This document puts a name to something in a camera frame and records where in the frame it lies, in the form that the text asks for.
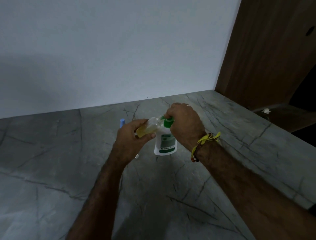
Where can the person's right forearm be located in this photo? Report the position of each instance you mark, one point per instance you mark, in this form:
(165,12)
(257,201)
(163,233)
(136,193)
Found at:
(249,195)

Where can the person's left hand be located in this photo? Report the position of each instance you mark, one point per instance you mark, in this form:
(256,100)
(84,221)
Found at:
(126,144)

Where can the person's right hand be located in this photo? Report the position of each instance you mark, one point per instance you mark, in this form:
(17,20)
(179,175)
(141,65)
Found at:
(185,126)

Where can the white crumpled paper scrap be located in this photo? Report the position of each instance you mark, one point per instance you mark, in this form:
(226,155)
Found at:
(266,110)

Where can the person's left forearm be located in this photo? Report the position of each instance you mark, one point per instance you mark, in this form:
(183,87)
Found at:
(98,195)

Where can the person's left thumb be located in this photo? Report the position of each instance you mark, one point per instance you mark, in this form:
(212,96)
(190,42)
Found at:
(140,123)

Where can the brown wooden cabinet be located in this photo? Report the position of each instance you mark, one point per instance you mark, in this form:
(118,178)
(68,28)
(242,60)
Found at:
(269,54)

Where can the blue bottle cap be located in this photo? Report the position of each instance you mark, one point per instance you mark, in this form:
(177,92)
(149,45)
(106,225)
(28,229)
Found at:
(122,122)

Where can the person's right fingers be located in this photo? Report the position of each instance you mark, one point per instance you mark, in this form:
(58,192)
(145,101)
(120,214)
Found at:
(172,111)

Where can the white bottle with green pump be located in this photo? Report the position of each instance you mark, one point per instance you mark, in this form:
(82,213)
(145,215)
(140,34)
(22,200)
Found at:
(166,141)

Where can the yellow thread wristband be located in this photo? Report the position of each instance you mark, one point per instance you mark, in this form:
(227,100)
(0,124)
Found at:
(206,139)

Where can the clear bottle with yellow liquid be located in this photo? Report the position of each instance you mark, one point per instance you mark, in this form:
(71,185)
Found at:
(147,126)

